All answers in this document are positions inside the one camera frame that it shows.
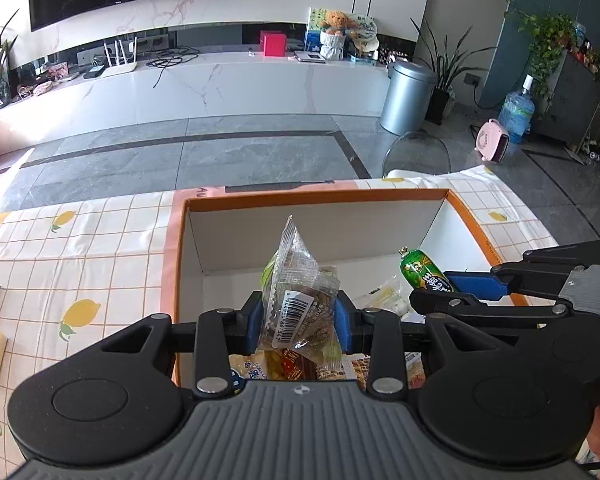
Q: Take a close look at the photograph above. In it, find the orange cardboard box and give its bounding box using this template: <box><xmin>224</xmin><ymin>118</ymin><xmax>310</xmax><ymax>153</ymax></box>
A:
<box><xmin>162</xmin><ymin>187</ymin><xmax>531</xmax><ymax>391</ymax></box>

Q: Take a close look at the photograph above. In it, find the red chips bag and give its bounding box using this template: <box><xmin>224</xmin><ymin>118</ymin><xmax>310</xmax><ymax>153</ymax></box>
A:
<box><xmin>265</xmin><ymin>349</ymin><xmax>316</xmax><ymax>382</ymax></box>

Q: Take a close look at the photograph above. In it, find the pink small heater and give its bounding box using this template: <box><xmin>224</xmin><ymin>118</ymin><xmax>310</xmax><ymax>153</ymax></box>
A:
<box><xmin>475</xmin><ymin>118</ymin><xmax>509</xmax><ymax>164</ymax></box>

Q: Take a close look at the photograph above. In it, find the lemon pattern tablecloth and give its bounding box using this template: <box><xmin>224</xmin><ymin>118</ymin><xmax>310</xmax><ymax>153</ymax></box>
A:
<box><xmin>0</xmin><ymin>167</ymin><xmax>600</xmax><ymax>480</ymax></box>

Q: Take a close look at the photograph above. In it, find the green potted plant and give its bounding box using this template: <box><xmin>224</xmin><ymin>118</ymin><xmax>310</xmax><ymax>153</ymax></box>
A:
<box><xmin>412</xmin><ymin>18</ymin><xmax>496</xmax><ymax>125</ymax></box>

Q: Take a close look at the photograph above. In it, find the hanging ivy plant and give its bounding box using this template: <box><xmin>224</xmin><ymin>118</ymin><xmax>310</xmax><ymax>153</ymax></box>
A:
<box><xmin>476</xmin><ymin>0</ymin><xmax>579</xmax><ymax>110</ymax></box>

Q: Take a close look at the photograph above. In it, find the white wifi router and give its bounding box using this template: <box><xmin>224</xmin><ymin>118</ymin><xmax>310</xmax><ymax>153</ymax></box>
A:
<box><xmin>102</xmin><ymin>38</ymin><xmax>137</xmax><ymax>78</ymax></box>

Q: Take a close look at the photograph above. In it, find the blue water jug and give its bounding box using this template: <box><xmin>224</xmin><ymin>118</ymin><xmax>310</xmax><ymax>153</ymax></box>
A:
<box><xmin>498</xmin><ymin>75</ymin><xmax>535</xmax><ymax>144</ymax></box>

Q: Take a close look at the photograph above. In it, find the white tv console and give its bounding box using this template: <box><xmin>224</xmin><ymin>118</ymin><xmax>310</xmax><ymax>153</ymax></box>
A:
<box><xmin>0</xmin><ymin>52</ymin><xmax>389</xmax><ymax>153</ymax></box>

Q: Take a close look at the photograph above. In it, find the green snack packet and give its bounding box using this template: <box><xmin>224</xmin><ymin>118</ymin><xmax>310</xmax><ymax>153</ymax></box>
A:
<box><xmin>399</xmin><ymin>247</ymin><xmax>455</xmax><ymax>292</ymax></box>

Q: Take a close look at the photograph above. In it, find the pink red box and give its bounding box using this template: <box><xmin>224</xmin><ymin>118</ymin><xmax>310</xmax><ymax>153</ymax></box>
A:
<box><xmin>260</xmin><ymin>30</ymin><xmax>287</xmax><ymax>58</ymax></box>

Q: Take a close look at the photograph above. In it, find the yellow chips bag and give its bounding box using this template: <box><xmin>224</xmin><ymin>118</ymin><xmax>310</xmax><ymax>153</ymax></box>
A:
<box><xmin>228</xmin><ymin>350</ymin><xmax>268</xmax><ymax>393</ymax></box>

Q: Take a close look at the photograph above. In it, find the silver trash can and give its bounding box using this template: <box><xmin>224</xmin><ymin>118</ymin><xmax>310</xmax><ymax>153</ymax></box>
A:
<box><xmin>379</xmin><ymin>58</ymin><xmax>437</xmax><ymax>136</ymax></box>

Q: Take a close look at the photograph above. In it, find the clear white candy bag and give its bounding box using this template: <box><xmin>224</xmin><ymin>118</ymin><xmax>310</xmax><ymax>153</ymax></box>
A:
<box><xmin>353</xmin><ymin>276</ymin><xmax>425</xmax><ymax>323</ymax></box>

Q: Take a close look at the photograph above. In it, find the clear brown snack pouch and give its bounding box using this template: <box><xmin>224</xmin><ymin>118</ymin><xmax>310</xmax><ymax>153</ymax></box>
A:
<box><xmin>258</xmin><ymin>218</ymin><xmax>342</xmax><ymax>370</ymax></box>

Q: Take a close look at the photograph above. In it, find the clear glass chair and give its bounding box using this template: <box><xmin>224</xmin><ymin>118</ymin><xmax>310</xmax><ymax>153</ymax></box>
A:
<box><xmin>381</xmin><ymin>129</ymin><xmax>452</xmax><ymax>177</ymax></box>

